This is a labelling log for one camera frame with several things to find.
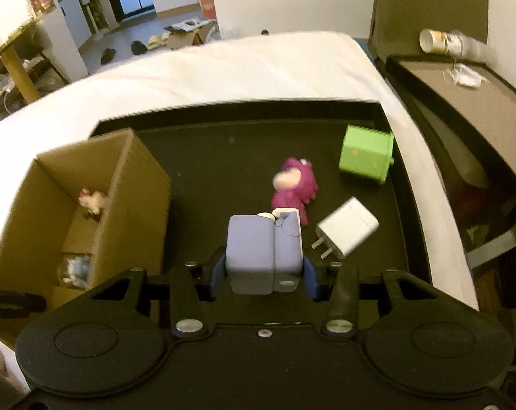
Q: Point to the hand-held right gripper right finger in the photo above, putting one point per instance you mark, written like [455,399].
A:
[309,277]

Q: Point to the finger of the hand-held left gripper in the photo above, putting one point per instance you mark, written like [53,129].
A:
[14,303]

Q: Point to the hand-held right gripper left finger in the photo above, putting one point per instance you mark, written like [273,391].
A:
[217,273]

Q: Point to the lavender block toy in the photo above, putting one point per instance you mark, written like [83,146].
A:
[249,252]

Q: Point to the white charger plug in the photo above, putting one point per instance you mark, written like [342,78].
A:
[347,226]

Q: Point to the blue and white figurine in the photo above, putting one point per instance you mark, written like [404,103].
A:
[76,270]

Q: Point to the magenta-haired figurine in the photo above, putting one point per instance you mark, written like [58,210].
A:
[292,196]

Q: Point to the cardboard box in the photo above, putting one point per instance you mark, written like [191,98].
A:
[138,205]

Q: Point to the black shallow tray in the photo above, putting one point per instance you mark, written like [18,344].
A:
[223,158]

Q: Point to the brown-haired small figurine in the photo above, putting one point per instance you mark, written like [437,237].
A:
[93,201]

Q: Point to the green cube toy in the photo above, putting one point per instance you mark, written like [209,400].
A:
[362,156]

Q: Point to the dark cluttered chair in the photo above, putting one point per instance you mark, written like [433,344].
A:
[31,77]

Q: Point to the round yellow-legged table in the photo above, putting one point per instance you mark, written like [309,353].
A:
[16,72]

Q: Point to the dark side table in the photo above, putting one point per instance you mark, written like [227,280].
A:
[476,111]

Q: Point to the yellow slipper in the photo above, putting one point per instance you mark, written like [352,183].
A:
[163,41]
[153,43]

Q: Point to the black slipper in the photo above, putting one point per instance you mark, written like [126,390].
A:
[139,47]
[108,55]

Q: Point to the open brown shipping box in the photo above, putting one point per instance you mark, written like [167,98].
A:
[189,34]

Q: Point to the white face mask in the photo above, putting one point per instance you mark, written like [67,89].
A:
[465,77]

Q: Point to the orange carton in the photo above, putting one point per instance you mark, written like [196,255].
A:
[207,6]

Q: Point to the white side cabinet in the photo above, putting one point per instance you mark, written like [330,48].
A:
[69,38]

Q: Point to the stack of paper cups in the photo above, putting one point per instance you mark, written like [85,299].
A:
[446,42]

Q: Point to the flattened cardboard sheet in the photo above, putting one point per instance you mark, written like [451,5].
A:
[429,8]

